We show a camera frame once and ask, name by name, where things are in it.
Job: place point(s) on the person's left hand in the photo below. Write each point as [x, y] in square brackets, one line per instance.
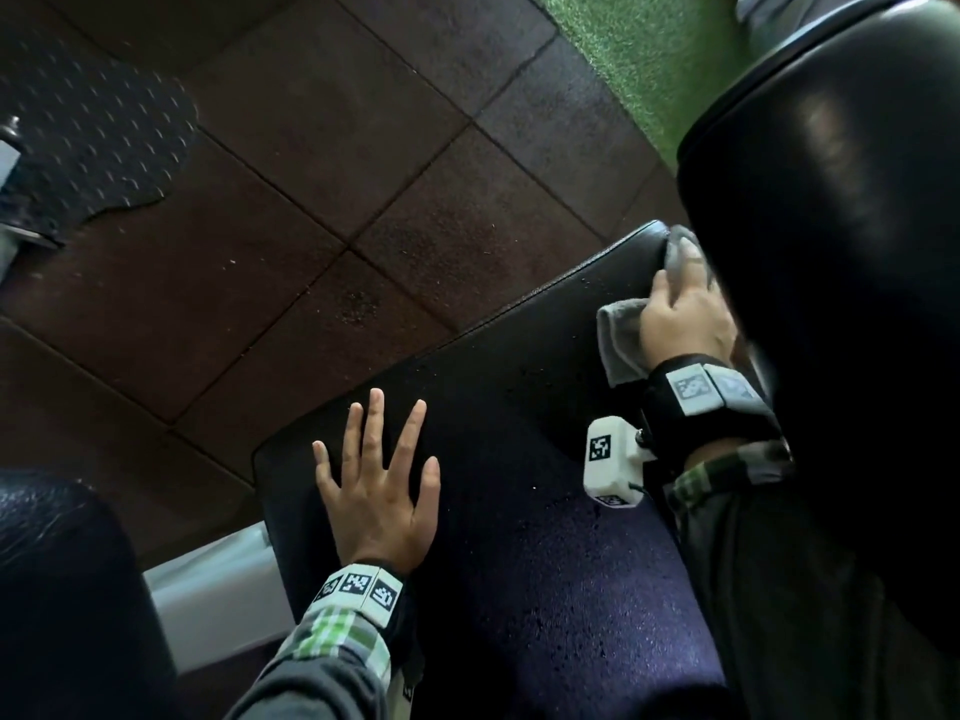
[375, 509]

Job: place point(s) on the person's right hand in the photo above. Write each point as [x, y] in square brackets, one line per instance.
[686, 322]

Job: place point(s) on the grey cleaning cloth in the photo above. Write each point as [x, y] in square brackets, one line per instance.
[619, 337]

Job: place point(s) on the person's left forearm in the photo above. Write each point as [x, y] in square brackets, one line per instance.
[315, 682]

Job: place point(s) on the person's right forearm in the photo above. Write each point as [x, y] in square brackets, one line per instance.
[787, 592]

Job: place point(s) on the left marker wristband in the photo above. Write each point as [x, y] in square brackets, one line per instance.
[360, 584]

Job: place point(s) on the marker wristband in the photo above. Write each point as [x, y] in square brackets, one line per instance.
[690, 412]
[360, 584]

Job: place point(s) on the right marker wristband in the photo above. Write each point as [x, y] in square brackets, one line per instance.
[690, 412]

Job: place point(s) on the large black leather pad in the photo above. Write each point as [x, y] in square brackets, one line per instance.
[67, 607]

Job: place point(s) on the black studded floor mat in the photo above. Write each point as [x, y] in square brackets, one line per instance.
[97, 134]

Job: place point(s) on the grey base bar white cap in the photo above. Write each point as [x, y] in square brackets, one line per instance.
[7, 164]

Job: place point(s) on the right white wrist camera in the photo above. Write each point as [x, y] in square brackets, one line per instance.
[611, 464]

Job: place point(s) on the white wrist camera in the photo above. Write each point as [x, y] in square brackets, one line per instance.
[611, 464]
[401, 697]

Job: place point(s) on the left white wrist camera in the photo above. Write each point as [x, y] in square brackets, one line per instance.
[401, 697]

